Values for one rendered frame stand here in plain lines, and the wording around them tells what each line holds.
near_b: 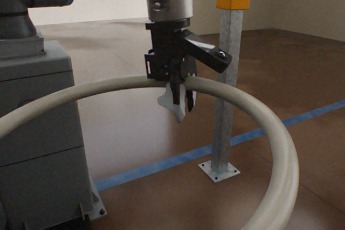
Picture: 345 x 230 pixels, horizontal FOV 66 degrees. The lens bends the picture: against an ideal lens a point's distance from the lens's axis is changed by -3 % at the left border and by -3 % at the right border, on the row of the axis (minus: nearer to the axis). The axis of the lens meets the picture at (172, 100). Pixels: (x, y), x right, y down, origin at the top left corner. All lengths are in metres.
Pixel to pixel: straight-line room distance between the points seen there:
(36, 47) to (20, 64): 0.13
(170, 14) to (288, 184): 0.34
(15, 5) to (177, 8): 0.87
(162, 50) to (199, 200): 1.19
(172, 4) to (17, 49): 0.87
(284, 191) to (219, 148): 1.40
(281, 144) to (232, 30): 1.12
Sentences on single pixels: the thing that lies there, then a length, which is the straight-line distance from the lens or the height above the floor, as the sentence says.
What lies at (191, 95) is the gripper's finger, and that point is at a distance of 0.61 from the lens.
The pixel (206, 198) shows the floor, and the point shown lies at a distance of 1.65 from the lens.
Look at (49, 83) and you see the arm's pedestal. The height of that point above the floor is 0.75.
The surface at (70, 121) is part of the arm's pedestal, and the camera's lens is 1.28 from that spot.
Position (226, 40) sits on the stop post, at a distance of 1.46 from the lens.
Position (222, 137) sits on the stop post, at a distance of 1.66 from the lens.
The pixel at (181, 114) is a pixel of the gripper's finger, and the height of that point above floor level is 0.87.
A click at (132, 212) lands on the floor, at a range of 1.58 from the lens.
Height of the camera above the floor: 1.13
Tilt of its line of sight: 24 degrees down
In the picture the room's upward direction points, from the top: straight up
